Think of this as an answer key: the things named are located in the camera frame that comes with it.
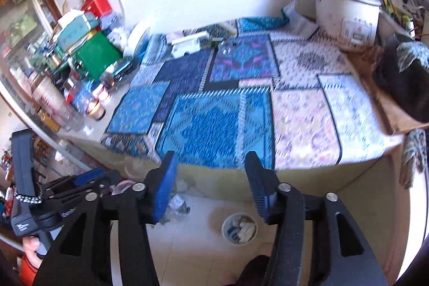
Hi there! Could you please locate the white plastic trash bin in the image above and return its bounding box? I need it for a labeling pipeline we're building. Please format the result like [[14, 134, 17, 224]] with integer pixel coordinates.
[[221, 213, 258, 246]]

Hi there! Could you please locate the person's left hand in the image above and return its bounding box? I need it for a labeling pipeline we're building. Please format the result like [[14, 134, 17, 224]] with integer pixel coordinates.
[[23, 236, 42, 265]]

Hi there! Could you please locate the clear plastic bag on floor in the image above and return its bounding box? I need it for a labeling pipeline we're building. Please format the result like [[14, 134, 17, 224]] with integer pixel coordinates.
[[163, 179, 191, 223]]

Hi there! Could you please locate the candle jar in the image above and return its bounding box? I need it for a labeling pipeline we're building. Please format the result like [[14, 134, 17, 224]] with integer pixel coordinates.
[[86, 99, 105, 120]]

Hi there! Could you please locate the pink thermos bottle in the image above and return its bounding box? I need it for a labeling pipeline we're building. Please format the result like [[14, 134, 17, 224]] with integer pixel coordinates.
[[29, 72, 71, 131]]

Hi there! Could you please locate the blue patchwork counter cloth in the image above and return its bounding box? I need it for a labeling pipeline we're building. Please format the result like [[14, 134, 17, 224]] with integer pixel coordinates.
[[101, 17, 403, 170]]

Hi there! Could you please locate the green box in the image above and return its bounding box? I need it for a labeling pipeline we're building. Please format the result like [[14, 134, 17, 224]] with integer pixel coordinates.
[[68, 30, 122, 80]]

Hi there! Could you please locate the white flat box on counter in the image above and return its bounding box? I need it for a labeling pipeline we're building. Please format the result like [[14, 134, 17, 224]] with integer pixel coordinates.
[[171, 31, 209, 59]]

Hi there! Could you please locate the teal tissue box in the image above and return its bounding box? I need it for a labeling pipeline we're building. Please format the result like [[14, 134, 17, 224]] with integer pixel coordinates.
[[57, 12, 100, 51]]

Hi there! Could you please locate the grey dish rag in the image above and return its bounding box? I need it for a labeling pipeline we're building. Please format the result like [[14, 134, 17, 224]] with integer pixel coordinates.
[[399, 128, 428, 190]]

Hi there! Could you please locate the glass display cabinet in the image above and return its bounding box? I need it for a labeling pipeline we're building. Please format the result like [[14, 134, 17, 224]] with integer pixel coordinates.
[[1, 0, 61, 112]]

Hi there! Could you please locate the wooden cutting board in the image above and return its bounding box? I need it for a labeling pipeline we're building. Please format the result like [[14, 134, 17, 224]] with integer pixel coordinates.
[[346, 45, 428, 135]]

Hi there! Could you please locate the red box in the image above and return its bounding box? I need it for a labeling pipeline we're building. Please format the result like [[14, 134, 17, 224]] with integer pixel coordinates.
[[80, 0, 113, 18]]

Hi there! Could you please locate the black clay pot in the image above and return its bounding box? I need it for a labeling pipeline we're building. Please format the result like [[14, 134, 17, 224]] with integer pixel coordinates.
[[372, 33, 428, 123]]

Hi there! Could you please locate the white electric rice cooker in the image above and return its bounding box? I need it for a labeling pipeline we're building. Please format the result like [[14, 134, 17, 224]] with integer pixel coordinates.
[[315, 0, 382, 53]]

